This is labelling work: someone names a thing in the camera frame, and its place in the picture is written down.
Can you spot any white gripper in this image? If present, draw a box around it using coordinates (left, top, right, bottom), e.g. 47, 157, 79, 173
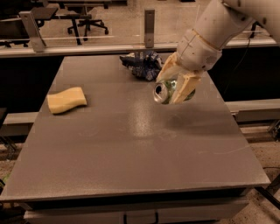
156, 30, 221, 104

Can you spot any green soda can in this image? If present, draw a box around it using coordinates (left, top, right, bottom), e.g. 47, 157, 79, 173
153, 80, 195, 104

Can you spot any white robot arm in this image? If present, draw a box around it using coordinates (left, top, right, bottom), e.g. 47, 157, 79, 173
153, 0, 280, 104

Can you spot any crumpled blue chip bag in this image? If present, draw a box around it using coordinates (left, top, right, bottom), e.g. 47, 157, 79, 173
120, 51, 162, 81

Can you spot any black office chair left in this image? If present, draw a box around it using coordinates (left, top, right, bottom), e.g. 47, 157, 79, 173
67, 5, 109, 41

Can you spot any yellow sponge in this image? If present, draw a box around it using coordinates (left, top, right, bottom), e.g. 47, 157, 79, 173
46, 87, 88, 114

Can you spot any dark desk in background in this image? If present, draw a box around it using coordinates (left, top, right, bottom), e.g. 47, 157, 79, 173
0, 0, 112, 47

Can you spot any middle metal bracket post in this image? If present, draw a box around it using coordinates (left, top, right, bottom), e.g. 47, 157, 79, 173
144, 9, 155, 48

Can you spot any metal bracket post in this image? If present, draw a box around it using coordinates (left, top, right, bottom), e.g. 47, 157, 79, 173
19, 11, 46, 53
144, 9, 155, 48

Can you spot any metal rail barrier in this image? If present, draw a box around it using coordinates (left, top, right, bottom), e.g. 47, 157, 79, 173
0, 38, 278, 58

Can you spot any left metal bracket post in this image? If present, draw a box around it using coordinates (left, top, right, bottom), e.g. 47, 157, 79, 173
19, 11, 46, 53

